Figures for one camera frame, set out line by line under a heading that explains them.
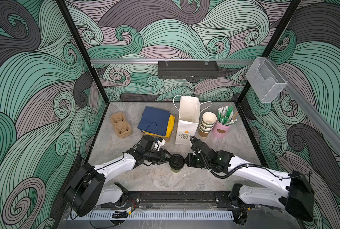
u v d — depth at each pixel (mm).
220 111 880
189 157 675
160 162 716
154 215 761
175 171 796
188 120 774
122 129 978
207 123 837
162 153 723
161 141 784
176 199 749
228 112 900
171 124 1032
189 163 665
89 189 411
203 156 570
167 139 941
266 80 788
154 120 1033
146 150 662
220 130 915
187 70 1006
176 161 755
